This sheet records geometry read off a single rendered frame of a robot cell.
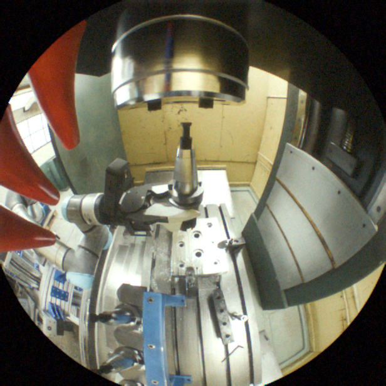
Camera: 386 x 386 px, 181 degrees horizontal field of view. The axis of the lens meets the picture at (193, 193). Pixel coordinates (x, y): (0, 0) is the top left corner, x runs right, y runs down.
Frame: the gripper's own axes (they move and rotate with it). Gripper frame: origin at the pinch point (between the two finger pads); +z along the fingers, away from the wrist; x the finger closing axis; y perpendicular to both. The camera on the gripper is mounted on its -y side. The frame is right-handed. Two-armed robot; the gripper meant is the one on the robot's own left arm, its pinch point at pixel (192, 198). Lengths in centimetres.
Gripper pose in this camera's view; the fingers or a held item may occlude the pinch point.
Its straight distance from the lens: 22.5
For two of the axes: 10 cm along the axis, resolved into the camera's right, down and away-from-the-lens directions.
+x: 0.8, 6.3, -7.7
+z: 10.0, -0.5, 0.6
